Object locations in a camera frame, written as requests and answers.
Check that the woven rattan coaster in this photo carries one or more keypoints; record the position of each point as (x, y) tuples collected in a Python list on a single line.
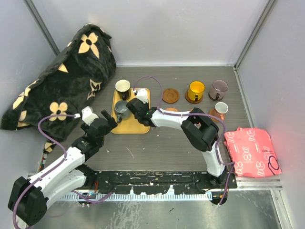
[(171, 109)]

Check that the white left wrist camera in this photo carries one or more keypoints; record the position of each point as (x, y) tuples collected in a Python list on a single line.
[(87, 115)]

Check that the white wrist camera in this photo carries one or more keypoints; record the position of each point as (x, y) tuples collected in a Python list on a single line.
[(87, 115), (142, 94)]

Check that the pink patterned package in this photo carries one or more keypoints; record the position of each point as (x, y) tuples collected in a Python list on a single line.
[(252, 151)]

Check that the brown wooden saucer coaster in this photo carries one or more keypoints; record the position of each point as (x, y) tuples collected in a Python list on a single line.
[(170, 95), (192, 101)]

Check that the light wooden coaster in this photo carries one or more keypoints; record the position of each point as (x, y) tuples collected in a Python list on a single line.
[(217, 116)]

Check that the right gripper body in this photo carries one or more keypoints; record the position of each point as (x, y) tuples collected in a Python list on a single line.
[(147, 105)]

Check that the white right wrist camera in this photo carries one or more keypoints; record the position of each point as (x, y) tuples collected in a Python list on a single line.
[(142, 94)]

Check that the yellow serving tray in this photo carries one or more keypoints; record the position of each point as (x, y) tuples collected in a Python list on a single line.
[(129, 126)]

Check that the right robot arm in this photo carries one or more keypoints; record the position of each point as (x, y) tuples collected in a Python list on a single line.
[(198, 127)]

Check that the black floral plush blanket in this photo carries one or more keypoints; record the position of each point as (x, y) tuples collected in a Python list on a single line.
[(67, 85)]

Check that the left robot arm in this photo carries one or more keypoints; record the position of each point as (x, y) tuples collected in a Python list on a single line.
[(31, 197)]

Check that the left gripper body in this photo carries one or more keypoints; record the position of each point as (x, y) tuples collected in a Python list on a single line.
[(85, 127)]

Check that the pink mug white interior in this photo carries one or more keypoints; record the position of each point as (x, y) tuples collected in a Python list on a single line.
[(220, 110)]

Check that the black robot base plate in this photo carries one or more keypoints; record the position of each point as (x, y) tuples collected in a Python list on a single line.
[(148, 182)]

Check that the black mug cream interior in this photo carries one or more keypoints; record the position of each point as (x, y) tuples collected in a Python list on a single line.
[(123, 87)]

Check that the grey speckled round mug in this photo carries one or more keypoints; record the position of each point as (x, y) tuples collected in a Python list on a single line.
[(121, 111)]

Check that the white slotted cable duct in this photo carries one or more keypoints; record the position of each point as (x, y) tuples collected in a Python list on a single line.
[(170, 196)]

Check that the purple mug black handle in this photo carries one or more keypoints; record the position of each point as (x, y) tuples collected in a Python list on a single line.
[(218, 86)]

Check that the yellow mug black handle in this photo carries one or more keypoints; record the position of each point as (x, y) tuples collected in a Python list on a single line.
[(196, 90)]

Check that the dark wooden coaster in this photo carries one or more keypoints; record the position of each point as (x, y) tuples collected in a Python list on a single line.
[(217, 98)]

